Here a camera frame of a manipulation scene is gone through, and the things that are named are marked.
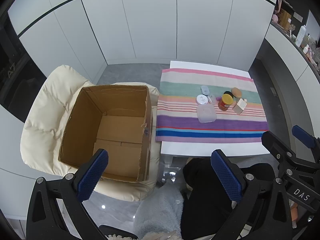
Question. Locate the orange jar yellow lid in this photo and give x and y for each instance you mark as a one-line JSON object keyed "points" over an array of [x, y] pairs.
{"points": [[225, 102]]}

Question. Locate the small clear plastic case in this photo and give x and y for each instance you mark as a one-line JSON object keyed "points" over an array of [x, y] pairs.
{"points": [[212, 98]]}

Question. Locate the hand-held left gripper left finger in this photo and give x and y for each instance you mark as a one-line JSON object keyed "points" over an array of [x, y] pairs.
{"points": [[92, 177]]}

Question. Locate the white paw ornament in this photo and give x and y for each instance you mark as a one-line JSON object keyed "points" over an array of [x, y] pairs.
{"points": [[291, 27]]}

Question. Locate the brown box on shelf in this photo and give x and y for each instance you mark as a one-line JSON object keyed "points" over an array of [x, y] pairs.
{"points": [[285, 17]]}

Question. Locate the wall socket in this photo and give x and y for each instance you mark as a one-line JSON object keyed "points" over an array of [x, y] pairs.
{"points": [[273, 91]]}

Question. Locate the brown cardboard box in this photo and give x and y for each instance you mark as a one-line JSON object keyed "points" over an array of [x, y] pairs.
{"points": [[120, 130]]}

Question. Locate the striped colourful cloth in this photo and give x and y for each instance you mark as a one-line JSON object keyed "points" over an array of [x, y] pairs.
{"points": [[212, 127]]}

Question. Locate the cream padded chair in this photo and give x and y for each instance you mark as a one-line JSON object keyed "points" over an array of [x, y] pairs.
{"points": [[47, 120]]}

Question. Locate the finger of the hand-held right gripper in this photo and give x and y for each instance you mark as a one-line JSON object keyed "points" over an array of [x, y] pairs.
{"points": [[302, 133], [275, 143]]}

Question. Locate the clear square plastic container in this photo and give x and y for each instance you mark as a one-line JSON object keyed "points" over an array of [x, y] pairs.
{"points": [[206, 113]]}

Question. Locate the white round compact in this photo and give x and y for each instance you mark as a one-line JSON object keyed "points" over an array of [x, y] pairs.
{"points": [[202, 99]]}

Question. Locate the grey wall switch plate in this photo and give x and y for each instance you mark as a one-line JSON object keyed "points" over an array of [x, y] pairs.
{"points": [[297, 16]]}

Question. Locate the tall white bottle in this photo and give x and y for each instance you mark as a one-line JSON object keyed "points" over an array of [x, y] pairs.
{"points": [[301, 35]]}

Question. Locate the tan makeup puff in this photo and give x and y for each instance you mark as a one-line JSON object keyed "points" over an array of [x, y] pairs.
{"points": [[236, 92]]}

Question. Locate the white low cabinet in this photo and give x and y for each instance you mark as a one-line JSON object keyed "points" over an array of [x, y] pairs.
{"points": [[287, 55]]}

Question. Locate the pink plush toy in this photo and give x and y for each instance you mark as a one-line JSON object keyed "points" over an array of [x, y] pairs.
{"points": [[274, 18]]}

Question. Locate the person's legs in black pants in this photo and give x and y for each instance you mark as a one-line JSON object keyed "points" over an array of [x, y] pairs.
{"points": [[205, 180]]}

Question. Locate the small white carton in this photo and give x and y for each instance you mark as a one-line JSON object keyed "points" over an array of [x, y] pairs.
{"points": [[239, 107]]}

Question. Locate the blue-grey oval case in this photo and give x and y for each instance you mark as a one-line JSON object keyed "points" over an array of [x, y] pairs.
{"points": [[205, 89]]}

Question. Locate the white tall cabinet doors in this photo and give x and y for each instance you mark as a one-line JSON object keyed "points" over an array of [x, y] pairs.
{"points": [[150, 25]]}

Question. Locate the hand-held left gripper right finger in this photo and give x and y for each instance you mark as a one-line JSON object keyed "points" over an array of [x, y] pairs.
{"points": [[225, 177]]}

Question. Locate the small white jar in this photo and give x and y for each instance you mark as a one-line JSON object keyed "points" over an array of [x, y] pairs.
{"points": [[305, 48]]}

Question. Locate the black makeup puff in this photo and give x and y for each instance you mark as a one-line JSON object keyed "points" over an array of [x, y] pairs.
{"points": [[228, 93]]}

